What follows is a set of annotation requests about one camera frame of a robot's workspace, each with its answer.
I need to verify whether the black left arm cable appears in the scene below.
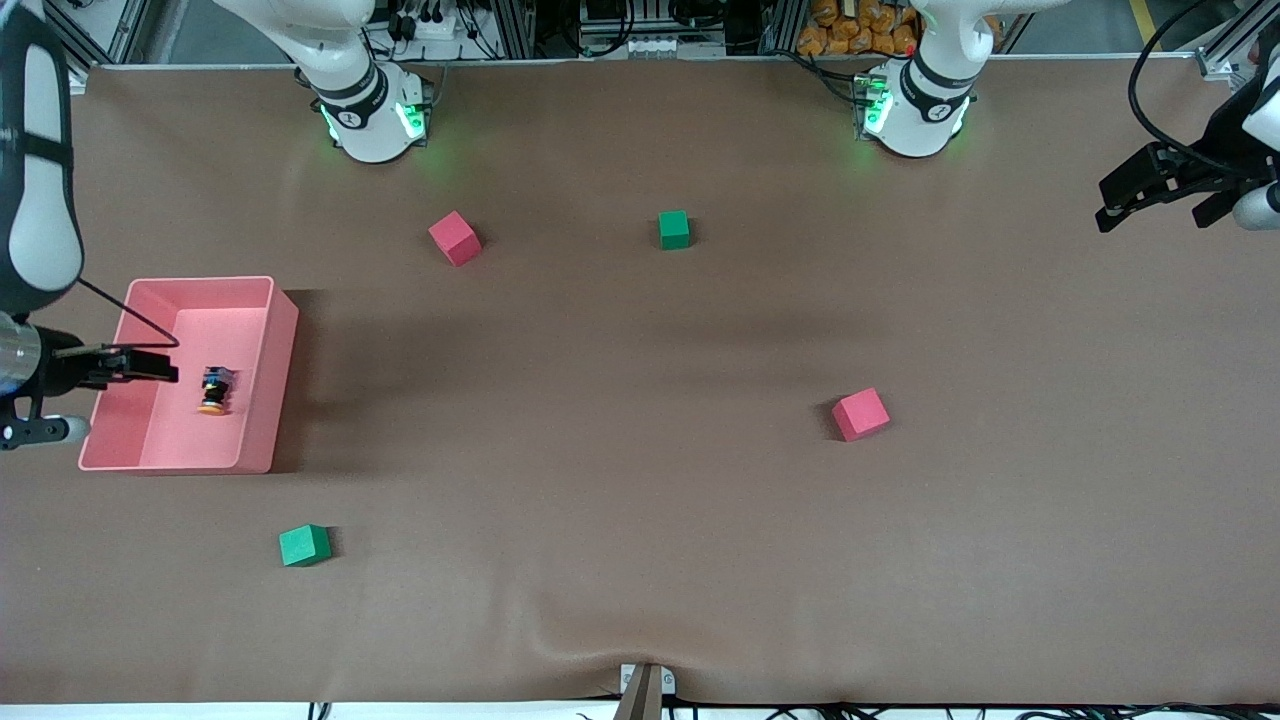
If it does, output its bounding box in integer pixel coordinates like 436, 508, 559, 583
1126, 0, 1246, 181

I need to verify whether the orange snack bag pile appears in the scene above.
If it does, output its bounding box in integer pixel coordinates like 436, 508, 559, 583
797, 0, 921, 57

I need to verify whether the brown slanted bar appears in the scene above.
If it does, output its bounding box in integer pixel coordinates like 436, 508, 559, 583
612, 665, 666, 720

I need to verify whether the grey metal table clamp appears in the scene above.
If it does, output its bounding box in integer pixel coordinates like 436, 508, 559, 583
619, 663, 677, 701

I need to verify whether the pink plastic bin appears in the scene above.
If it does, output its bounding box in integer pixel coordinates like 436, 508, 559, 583
78, 276, 299, 475

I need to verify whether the power strip with black plugs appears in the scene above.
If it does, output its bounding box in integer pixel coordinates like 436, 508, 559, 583
385, 0, 463, 43

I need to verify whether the brown table mat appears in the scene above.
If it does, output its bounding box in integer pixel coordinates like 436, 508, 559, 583
0, 55, 1280, 707

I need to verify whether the red foam cube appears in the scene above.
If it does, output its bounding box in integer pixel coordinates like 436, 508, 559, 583
428, 210, 483, 268
832, 387, 892, 443

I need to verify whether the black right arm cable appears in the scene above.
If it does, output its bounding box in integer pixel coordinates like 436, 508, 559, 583
76, 278, 182, 353

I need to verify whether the white power strip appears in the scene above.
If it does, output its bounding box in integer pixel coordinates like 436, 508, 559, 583
580, 35, 728, 59

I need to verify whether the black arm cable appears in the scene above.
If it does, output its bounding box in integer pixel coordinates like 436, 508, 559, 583
76, 278, 182, 353
1126, 0, 1246, 181

